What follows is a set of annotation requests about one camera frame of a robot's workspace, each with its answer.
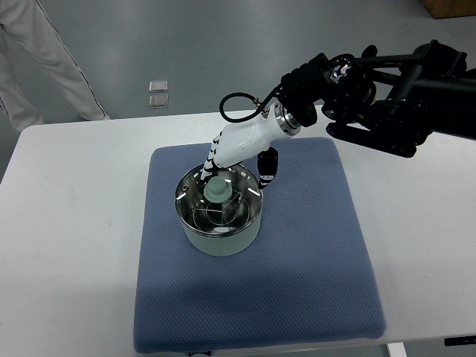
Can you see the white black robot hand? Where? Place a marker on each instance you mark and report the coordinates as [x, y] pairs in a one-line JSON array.
[[240, 141]]

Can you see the glass lid with green knob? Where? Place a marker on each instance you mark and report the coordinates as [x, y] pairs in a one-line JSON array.
[[236, 183]]

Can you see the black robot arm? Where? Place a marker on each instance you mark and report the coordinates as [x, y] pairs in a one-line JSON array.
[[387, 103]]

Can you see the green pot with steel interior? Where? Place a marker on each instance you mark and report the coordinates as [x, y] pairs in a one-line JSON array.
[[223, 246]]

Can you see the upper metal floor plate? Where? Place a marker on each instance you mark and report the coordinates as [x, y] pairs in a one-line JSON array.
[[158, 86]]

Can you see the blue textured mat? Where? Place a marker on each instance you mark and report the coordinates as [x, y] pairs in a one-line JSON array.
[[307, 277]]

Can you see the brown cardboard box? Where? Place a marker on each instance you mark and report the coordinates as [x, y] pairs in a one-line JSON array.
[[447, 9]]

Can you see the wire steaming rack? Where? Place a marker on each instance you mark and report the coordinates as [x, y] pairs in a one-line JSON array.
[[229, 214]]

